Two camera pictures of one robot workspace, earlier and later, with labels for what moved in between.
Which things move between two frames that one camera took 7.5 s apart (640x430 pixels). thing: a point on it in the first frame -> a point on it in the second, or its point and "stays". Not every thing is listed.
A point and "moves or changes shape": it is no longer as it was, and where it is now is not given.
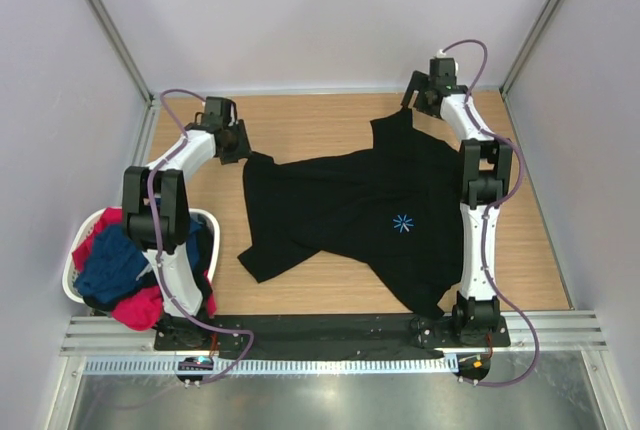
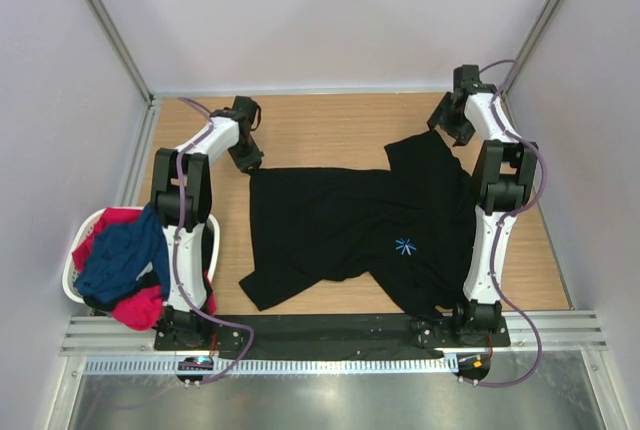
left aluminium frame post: (96, 3) stays
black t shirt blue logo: (397, 203) moves or changes shape
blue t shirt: (112, 265) stays
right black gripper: (419, 81) -> (461, 134)
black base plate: (247, 335) stays
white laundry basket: (68, 262) stays
